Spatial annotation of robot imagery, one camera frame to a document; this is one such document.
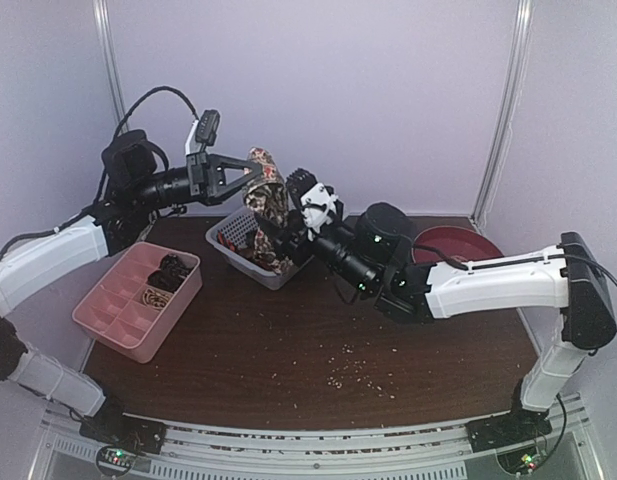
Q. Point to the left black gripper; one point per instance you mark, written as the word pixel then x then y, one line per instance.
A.
pixel 207 176

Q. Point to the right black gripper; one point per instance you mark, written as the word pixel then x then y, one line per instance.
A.
pixel 298 240

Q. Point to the paisley patterned tie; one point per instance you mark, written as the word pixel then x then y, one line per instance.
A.
pixel 268 197

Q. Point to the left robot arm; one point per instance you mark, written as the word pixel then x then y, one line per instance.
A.
pixel 136 188

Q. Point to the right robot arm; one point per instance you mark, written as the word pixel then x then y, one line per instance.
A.
pixel 376 257

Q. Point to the dark ties in basket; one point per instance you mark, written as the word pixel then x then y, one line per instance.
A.
pixel 246 250

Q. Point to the white perforated plastic basket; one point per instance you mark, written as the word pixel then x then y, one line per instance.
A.
pixel 235 226

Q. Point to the rolled dark tie in organizer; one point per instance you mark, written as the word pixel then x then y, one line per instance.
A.
pixel 170 275

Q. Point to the rolled patterned tie in organizer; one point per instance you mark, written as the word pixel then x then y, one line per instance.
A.
pixel 155 298

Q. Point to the pink compartment organizer box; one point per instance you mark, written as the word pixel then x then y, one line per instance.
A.
pixel 112 313

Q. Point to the red round plate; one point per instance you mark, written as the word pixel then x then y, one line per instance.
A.
pixel 458 243

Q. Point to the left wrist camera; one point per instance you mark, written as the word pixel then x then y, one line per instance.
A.
pixel 203 132

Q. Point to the left frame post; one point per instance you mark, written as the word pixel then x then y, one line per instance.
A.
pixel 105 37

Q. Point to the frame post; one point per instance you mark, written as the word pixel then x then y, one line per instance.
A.
pixel 105 37
pixel 510 98

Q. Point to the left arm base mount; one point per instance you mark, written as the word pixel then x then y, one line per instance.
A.
pixel 133 434

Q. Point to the aluminium front rail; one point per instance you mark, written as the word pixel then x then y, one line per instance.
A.
pixel 430 451

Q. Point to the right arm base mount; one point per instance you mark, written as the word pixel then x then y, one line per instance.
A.
pixel 507 429

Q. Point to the right frame post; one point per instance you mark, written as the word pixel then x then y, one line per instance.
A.
pixel 510 98

